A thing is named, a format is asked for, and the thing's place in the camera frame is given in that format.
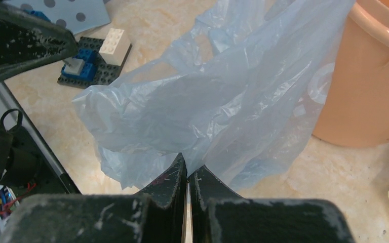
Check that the orange plastic trash bin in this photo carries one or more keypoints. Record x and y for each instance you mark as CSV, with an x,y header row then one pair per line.
x,y
356,112

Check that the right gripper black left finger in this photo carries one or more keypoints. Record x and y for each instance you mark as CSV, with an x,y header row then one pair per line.
x,y
156,213

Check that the light blue plastic trash bag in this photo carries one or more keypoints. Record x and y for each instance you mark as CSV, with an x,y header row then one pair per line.
x,y
240,93

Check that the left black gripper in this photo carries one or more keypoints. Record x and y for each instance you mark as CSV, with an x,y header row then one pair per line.
x,y
28,42

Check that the light blue perforated board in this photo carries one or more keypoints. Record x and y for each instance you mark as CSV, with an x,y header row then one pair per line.
x,y
76,16

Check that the blue block holder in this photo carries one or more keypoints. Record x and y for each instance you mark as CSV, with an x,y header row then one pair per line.
x,y
95,70

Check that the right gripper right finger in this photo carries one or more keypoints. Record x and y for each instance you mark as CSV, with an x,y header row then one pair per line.
x,y
221,215

